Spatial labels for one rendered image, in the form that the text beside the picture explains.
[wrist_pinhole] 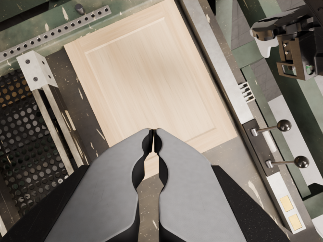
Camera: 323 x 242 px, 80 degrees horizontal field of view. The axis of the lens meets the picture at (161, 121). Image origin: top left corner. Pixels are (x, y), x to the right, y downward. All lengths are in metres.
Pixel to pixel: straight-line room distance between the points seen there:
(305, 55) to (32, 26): 0.81
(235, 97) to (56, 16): 0.69
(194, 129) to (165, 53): 0.30
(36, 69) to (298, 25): 0.72
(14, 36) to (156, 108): 0.55
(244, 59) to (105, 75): 0.54
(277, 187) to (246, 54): 0.51
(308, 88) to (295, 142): 2.55
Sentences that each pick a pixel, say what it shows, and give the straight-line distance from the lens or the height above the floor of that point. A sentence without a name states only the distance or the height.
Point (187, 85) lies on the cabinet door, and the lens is 0.73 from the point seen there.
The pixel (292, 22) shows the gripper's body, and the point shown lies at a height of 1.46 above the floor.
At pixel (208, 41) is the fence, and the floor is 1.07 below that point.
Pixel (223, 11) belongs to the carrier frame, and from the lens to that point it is 1.12.
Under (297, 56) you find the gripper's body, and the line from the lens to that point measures 0.33.
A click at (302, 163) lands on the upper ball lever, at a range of 0.71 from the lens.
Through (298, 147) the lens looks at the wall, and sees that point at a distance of 3.35.
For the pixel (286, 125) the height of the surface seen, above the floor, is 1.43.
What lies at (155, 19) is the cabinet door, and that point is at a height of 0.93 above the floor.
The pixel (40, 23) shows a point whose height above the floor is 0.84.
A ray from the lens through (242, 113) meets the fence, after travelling 0.74.
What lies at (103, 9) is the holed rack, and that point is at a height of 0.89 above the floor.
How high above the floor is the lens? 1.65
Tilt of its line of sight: 39 degrees down
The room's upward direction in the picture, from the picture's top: 154 degrees clockwise
